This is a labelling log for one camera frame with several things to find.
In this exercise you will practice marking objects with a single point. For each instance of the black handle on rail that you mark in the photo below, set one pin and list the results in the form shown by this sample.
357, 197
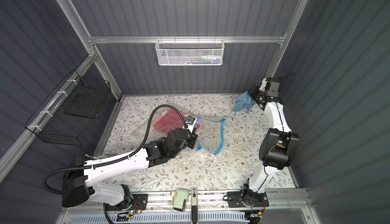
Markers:
194, 206

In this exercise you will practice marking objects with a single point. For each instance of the blue tank top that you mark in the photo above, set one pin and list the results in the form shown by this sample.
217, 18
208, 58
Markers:
243, 102

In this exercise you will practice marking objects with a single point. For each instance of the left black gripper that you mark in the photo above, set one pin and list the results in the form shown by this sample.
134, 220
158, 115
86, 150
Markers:
192, 135

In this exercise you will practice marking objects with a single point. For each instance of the pale green box on rail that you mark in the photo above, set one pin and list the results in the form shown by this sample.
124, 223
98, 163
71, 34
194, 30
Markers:
179, 199

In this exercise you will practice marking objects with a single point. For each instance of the clear vacuum bag blue zipper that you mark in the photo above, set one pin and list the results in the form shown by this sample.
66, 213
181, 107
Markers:
208, 132

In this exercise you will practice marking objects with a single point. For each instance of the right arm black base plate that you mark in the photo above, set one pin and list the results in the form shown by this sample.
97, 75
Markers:
250, 199

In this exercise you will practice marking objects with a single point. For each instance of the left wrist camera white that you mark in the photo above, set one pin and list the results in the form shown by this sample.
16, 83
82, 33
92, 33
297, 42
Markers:
192, 125

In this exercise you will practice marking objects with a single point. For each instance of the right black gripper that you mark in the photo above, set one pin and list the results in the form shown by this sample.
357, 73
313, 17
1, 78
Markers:
256, 96

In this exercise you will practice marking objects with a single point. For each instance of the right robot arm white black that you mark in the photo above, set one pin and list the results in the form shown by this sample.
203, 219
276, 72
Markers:
278, 148

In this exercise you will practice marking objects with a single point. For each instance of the red folded garment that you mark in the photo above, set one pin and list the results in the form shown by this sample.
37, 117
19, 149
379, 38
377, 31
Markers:
170, 120

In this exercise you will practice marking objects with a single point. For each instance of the black wire wall basket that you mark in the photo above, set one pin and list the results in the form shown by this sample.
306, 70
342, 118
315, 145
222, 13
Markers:
69, 115

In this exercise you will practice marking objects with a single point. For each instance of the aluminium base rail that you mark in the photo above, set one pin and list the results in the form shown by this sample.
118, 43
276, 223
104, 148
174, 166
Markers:
286, 206

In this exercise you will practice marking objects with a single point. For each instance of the white wire wall basket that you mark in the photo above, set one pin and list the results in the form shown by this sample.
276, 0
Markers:
188, 54

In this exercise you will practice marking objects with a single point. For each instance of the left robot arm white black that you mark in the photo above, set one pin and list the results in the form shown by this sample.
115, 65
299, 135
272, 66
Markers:
80, 186

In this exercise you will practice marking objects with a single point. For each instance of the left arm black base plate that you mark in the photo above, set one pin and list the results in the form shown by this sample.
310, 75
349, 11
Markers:
135, 202

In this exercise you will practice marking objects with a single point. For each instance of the white glue bottle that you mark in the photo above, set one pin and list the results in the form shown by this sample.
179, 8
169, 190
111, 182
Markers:
212, 58

